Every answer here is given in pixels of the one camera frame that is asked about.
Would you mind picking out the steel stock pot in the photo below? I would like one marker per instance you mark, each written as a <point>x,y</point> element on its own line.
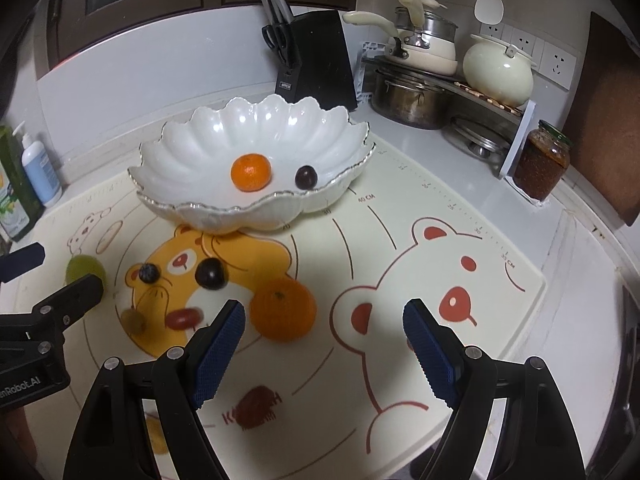
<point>407,102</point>

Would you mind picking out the white pump bottle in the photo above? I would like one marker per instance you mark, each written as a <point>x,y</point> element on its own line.
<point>42,175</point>

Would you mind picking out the chili sauce jar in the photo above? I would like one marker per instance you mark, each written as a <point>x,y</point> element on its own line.
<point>540,165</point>

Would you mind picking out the bear print baking mat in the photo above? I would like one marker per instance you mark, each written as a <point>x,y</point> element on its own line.
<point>360,230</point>

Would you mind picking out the steel steamer pot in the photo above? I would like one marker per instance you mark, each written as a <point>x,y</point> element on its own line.
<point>440,27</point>

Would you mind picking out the green dish soap bottle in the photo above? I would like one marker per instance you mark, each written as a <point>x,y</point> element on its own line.
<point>15,195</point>

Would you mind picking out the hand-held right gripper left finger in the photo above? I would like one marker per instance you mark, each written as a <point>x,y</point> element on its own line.
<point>220,355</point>

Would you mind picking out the wooden bead trivet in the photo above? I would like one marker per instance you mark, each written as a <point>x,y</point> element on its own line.
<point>487,97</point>

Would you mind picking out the blueberry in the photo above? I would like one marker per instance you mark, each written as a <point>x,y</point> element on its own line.
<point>148,273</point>

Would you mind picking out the cream round lidded pot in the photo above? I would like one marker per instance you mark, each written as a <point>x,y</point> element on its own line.
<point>495,75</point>

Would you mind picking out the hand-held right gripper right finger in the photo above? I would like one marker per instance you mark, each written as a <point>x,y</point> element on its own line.
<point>430,355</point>

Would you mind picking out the dark plum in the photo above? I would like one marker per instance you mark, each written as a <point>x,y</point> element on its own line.
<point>305,177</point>
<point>210,273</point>

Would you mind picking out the steel pot lid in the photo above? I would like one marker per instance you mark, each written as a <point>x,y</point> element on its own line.
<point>480,137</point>

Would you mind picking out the white scalloped bowl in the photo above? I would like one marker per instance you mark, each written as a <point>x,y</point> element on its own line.
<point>280,125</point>

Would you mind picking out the black kitchen scissors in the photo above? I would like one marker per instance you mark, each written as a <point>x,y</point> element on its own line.
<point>286,55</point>

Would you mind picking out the orange mandarin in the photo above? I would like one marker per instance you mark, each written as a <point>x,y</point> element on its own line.
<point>283,310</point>
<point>251,172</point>

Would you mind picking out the steel pot rack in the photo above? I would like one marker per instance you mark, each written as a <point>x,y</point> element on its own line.
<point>520,145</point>

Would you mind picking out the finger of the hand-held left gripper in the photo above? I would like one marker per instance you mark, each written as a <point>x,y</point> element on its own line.
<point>75,295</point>
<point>22,262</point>

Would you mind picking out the white wall socket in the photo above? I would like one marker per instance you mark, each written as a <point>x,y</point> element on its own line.
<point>525,40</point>
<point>492,28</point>
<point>559,65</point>

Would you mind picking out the cream ladle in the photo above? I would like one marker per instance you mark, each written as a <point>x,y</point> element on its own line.
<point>412,5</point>

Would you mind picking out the cream saucepan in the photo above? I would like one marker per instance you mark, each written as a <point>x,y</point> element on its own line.
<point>430,57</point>

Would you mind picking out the red jujube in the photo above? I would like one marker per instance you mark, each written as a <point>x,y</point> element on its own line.
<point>184,318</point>
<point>260,400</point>

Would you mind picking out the brown cutting board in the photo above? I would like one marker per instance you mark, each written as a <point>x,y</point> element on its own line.
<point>605,125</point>

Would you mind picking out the green round fruit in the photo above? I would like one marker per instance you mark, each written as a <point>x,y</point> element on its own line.
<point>80,265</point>

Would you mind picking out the black knife block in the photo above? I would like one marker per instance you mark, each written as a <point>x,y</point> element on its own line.
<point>320,60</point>

